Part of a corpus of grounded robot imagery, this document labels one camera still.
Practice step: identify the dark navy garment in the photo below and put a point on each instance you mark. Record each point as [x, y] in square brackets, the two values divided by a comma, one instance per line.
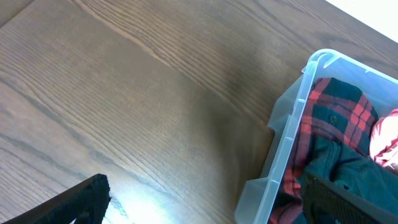
[358, 175]

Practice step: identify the red plaid flannel shirt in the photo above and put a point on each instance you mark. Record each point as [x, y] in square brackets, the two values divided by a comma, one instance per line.
[337, 111]

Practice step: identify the pink printed t-shirt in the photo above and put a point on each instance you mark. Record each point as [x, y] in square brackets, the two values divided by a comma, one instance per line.
[383, 143]

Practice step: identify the clear plastic storage bin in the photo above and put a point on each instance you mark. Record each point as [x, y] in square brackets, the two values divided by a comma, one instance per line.
[257, 200]

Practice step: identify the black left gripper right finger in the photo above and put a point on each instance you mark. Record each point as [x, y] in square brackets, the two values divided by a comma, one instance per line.
[325, 202]

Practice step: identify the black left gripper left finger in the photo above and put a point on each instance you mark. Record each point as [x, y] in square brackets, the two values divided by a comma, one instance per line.
[86, 202]

